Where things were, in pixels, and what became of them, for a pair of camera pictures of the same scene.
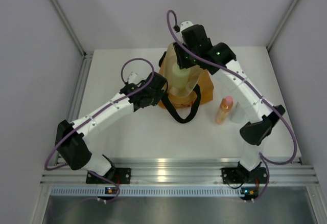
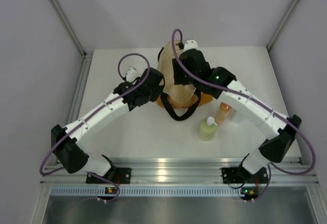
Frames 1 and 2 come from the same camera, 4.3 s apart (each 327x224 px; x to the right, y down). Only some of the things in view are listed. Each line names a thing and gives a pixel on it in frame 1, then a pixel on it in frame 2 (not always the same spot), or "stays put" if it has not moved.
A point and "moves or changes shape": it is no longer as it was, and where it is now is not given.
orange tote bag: (182, 104) stays put
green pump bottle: (180, 76) moves or changes shape
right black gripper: (183, 64) -> (179, 80)
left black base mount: (116, 176) stays put
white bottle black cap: (238, 114) stays put
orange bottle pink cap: (226, 105) stays put
